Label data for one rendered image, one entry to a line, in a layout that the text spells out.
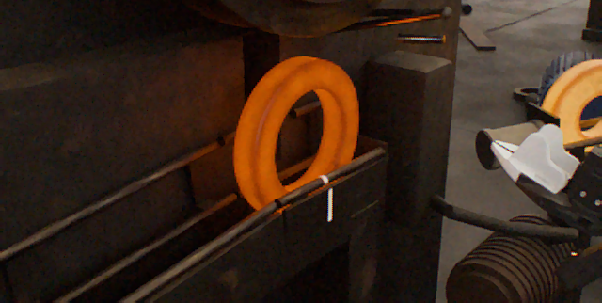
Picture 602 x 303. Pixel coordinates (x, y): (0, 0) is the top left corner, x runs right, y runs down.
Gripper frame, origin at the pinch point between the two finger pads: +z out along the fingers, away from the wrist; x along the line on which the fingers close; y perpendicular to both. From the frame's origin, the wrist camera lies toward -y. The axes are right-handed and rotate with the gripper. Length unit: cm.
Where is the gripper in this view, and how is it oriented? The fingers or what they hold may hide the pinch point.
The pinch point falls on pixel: (500, 154)
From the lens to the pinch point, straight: 78.0
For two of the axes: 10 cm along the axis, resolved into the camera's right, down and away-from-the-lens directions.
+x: -6.6, 2.7, -7.1
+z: -7.2, -4.9, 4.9
